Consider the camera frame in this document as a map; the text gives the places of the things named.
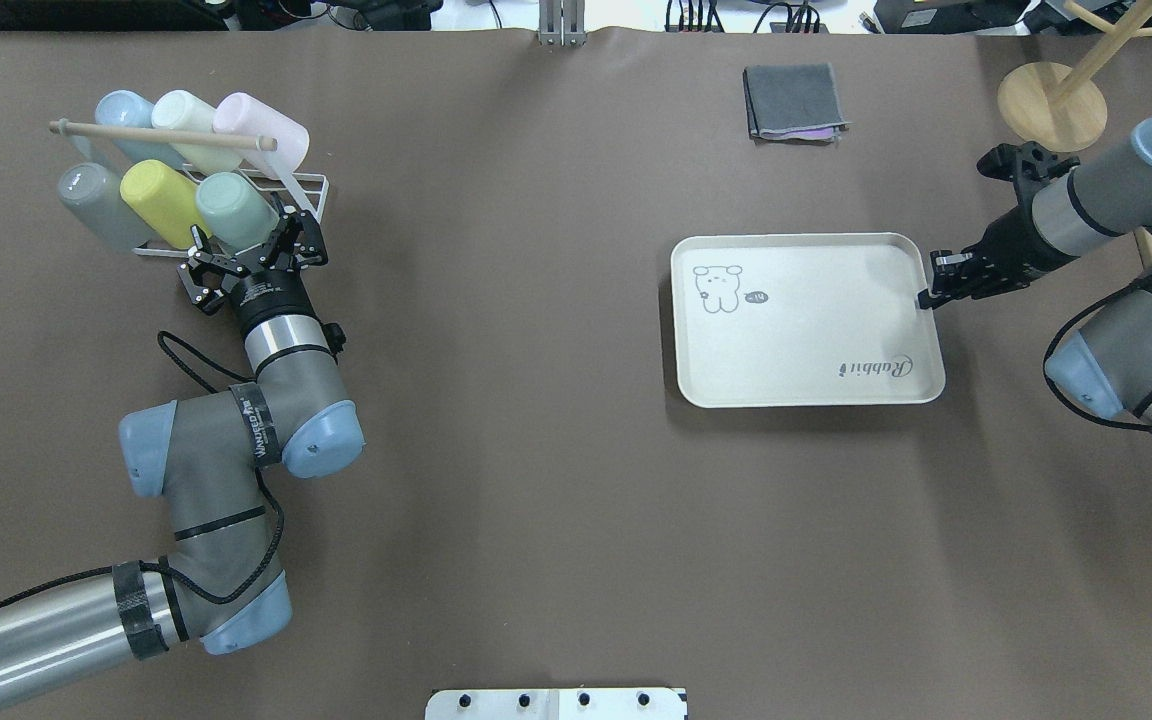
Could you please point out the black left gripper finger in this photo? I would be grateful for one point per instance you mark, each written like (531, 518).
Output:
(297, 241)
(204, 272)

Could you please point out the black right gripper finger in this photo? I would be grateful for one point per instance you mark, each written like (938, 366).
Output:
(946, 263)
(941, 292)

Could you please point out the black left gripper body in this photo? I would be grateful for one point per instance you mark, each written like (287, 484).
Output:
(262, 293)

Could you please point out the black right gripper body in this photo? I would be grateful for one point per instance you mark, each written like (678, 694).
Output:
(1011, 245)

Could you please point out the green plastic cup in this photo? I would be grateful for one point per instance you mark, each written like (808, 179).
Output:
(237, 215)

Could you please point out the cream rabbit tray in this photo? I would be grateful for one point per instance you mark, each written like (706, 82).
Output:
(817, 319)

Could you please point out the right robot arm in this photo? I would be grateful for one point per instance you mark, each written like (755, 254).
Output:
(1099, 362)

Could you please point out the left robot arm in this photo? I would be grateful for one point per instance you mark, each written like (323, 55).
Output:
(222, 584)

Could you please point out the yellow plastic cup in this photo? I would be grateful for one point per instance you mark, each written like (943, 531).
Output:
(165, 200)

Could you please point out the grey plastic cup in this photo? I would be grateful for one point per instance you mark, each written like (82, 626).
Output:
(91, 192)

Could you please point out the pink plastic cup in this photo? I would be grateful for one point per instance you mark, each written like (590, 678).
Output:
(243, 114)

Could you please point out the cream white plastic cup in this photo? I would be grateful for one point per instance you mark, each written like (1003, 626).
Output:
(180, 110)

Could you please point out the blue plastic cup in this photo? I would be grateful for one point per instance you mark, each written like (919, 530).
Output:
(125, 108)

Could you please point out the wooden mug tree stand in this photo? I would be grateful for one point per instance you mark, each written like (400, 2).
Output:
(1059, 106)

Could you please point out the folded grey cloth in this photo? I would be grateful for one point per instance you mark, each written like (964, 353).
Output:
(793, 103)

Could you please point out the white wire cup rack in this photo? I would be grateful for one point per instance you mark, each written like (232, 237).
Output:
(95, 143)

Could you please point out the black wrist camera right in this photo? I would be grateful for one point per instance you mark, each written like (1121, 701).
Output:
(1030, 161)

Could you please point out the aluminium frame post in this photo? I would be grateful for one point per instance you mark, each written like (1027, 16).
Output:
(561, 23)

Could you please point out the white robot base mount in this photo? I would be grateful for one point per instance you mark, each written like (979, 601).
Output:
(559, 703)

